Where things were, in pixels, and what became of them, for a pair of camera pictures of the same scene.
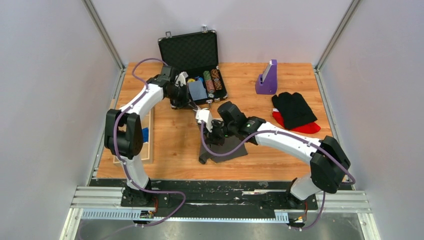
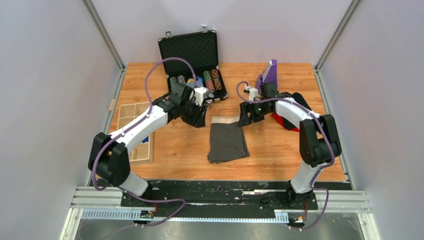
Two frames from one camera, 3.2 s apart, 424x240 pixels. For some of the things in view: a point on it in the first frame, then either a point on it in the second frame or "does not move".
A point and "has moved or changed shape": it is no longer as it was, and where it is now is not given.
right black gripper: [210, 138] → [246, 107]
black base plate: [218, 198] does not move
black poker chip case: [195, 54] does not move
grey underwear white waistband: [230, 143] has moved or changed shape
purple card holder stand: [266, 83] does not move
